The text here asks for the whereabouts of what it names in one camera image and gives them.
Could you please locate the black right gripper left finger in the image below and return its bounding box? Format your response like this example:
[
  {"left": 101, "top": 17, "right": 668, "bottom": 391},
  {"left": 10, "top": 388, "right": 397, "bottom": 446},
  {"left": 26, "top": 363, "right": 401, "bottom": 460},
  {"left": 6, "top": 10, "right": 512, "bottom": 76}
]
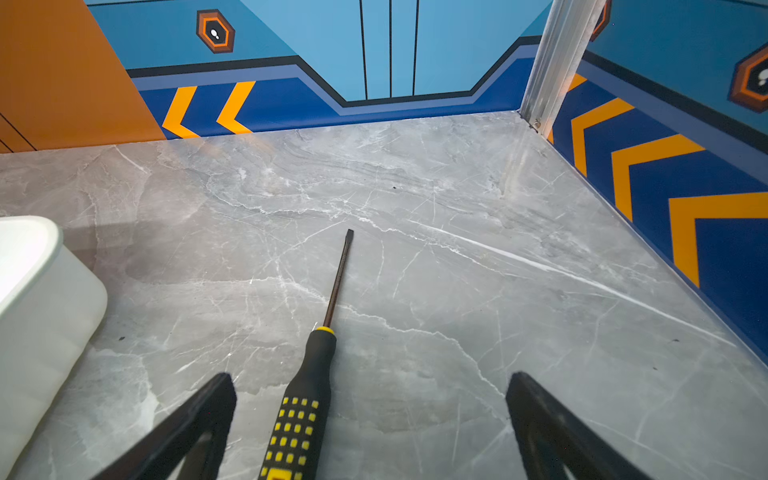
[{"left": 95, "top": 372, "right": 237, "bottom": 479}]

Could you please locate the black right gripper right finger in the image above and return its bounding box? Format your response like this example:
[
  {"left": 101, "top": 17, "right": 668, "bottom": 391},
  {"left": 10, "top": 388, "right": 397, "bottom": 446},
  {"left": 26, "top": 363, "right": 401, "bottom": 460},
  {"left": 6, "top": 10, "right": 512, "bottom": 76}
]
[{"left": 505, "top": 371, "right": 648, "bottom": 479}]

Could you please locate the aluminium corner post right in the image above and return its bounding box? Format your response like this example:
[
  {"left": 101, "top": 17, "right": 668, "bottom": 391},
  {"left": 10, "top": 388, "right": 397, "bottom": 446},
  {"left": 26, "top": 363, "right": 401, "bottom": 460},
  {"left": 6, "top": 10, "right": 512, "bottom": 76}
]
[{"left": 519, "top": 0, "right": 606, "bottom": 137}]

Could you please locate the white plastic bin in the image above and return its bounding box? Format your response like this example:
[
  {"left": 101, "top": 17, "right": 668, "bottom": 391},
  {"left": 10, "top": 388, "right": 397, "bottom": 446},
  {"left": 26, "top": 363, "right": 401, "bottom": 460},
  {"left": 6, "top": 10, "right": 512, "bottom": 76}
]
[{"left": 1, "top": 216, "right": 108, "bottom": 478}]

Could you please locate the black yellow handled screwdriver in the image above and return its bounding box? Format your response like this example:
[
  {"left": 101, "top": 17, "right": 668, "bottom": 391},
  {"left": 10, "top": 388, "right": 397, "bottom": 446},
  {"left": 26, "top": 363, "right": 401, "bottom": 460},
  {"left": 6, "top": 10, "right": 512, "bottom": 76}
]
[{"left": 258, "top": 229, "right": 354, "bottom": 480}]

